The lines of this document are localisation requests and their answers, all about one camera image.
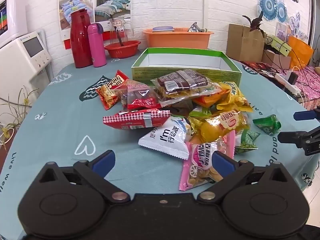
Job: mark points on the green flat snack packet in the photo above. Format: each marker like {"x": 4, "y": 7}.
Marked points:
{"x": 200, "y": 110}

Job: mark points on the orange bag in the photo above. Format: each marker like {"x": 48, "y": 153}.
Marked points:
{"x": 300, "y": 52}

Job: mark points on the red orange spicy strip packet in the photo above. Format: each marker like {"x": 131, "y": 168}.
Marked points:
{"x": 108, "y": 92}

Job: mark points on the clear glass pitcher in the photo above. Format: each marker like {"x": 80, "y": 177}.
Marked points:
{"x": 125, "y": 31}

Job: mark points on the green yellow box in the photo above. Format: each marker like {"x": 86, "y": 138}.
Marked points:
{"x": 281, "y": 45}

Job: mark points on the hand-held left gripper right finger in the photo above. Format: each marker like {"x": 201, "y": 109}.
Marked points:
{"x": 222, "y": 163}

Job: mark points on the clear brown cake packet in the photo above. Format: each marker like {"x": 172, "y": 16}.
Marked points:
{"x": 182, "y": 80}

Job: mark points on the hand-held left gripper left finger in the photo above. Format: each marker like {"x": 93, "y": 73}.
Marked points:
{"x": 103, "y": 161}

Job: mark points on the bedding wall poster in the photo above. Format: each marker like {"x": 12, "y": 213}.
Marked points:
{"x": 112, "y": 2}

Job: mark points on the green foil snack packet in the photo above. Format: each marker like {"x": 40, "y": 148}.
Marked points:
{"x": 267, "y": 125}

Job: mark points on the white triangular snack packet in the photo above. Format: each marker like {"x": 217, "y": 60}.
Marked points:
{"x": 165, "y": 140}

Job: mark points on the green triangular pea packet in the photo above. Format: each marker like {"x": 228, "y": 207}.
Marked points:
{"x": 246, "y": 142}

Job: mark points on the white machine with screen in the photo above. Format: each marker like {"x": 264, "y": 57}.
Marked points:
{"x": 22, "y": 62}

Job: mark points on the red clear date packet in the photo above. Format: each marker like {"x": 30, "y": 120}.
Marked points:
{"x": 140, "y": 97}

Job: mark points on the green cardboard box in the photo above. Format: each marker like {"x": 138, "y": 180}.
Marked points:
{"x": 142, "y": 73}

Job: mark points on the black charger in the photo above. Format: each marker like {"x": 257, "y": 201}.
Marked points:
{"x": 292, "y": 78}

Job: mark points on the large blue paper fan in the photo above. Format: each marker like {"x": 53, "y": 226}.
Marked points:
{"x": 267, "y": 3}

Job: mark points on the red checkered edge snack packet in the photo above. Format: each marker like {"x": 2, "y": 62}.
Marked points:
{"x": 135, "y": 120}

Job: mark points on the orange plastic basin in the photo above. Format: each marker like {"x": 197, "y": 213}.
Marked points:
{"x": 175, "y": 41}

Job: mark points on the pink insulated bottle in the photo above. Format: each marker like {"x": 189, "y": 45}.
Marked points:
{"x": 96, "y": 47}

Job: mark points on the pink snack packet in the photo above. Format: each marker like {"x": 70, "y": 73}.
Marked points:
{"x": 197, "y": 165}

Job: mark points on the steel bowl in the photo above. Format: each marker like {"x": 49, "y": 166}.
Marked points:
{"x": 193, "y": 27}

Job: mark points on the yellow chip packet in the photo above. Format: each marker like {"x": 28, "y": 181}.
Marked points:
{"x": 215, "y": 127}

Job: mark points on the dried twig plant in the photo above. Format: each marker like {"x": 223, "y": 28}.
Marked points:
{"x": 4, "y": 131}

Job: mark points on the dark purple plant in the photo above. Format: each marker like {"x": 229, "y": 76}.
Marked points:
{"x": 255, "y": 21}

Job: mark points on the red plastic basket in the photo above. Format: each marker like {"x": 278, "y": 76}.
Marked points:
{"x": 122, "y": 51}

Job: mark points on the orange snack packet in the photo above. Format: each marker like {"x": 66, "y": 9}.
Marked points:
{"x": 207, "y": 100}

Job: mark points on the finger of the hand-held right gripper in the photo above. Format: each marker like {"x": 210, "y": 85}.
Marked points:
{"x": 291, "y": 137}
{"x": 305, "y": 115}

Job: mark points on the red thermos jug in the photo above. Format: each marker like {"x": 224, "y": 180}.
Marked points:
{"x": 80, "y": 42}

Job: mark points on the white power strip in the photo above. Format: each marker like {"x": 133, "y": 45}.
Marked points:
{"x": 287, "y": 86}

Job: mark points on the large brown cardboard box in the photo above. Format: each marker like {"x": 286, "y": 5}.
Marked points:
{"x": 242, "y": 45}

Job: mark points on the dark spoon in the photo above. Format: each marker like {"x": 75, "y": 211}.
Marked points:
{"x": 120, "y": 38}

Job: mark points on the medium blue paper fan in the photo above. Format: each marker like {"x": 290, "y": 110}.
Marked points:
{"x": 282, "y": 12}

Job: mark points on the small brown cardboard box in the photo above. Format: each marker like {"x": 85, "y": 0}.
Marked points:
{"x": 275, "y": 58}

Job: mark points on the yellow packet with green print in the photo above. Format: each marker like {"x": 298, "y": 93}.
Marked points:
{"x": 235, "y": 97}

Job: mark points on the teal printed tablecloth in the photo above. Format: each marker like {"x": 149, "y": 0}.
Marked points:
{"x": 62, "y": 120}

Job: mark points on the white water purifier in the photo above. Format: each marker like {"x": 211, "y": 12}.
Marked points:
{"x": 15, "y": 12}

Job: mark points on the blue lid container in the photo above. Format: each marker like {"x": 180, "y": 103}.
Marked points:
{"x": 162, "y": 29}

